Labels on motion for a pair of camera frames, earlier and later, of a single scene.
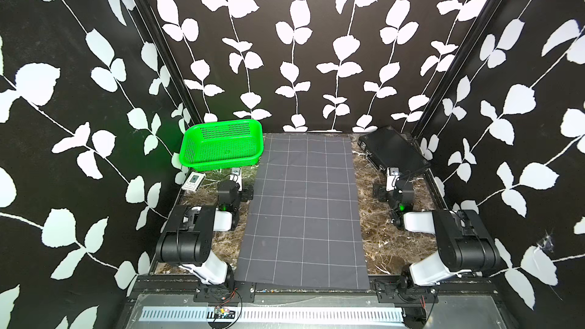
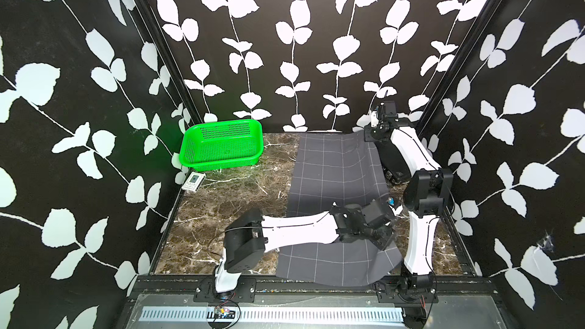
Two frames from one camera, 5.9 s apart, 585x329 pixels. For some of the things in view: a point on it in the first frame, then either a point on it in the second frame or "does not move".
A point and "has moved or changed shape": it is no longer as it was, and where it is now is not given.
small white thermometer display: [193, 181] does not move
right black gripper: [382, 187] → [368, 135]
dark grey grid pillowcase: [303, 228] has moved or changed shape
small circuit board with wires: [222, 313] does not move
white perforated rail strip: [278, 314] does not move
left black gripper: [246, 193] → [386, 238]
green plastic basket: [222, 144] does not move
